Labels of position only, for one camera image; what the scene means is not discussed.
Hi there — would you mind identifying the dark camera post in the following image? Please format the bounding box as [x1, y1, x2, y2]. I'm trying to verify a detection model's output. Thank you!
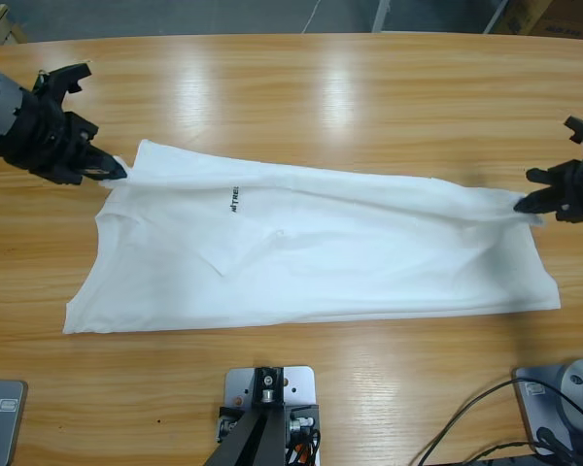
[208, 367, 286, 466]

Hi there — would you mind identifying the cardboard box with black print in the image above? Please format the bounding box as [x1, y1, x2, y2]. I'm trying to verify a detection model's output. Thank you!
[529, 0, 583, 39]

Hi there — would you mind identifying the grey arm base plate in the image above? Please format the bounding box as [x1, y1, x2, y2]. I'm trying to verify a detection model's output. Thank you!
[511, 364, 583, 457]
[0, 378, 29, 466]

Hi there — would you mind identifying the arm base with cables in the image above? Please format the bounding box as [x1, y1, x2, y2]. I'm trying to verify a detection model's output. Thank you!
[420, 378, 583, 466]

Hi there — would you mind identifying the white metal frame leg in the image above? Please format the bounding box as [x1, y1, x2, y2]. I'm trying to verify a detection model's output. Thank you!
[482, 0, 510, 34]
[371, 0, 394, 33]

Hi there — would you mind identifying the orange and black cable bundle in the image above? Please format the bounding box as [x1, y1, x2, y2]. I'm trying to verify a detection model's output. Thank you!
[286, 429, 322, 462]

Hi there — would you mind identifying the white t-shirt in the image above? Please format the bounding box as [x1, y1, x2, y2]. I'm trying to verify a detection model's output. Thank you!
[61, 139, 563, 336]

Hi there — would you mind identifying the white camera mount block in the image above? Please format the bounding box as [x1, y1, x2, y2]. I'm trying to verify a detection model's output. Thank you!
[223, 366, 321, 466]

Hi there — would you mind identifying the wooden pallet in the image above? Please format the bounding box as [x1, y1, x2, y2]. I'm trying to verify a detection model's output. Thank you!
[0, 3, 30, 48]

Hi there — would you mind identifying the cardboard box with blue print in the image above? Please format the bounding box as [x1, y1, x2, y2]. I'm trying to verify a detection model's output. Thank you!
[495, 0, 555, 36]

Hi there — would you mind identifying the black plug cable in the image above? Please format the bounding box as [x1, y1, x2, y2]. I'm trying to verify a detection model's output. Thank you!
[535, 425, 572, 460]

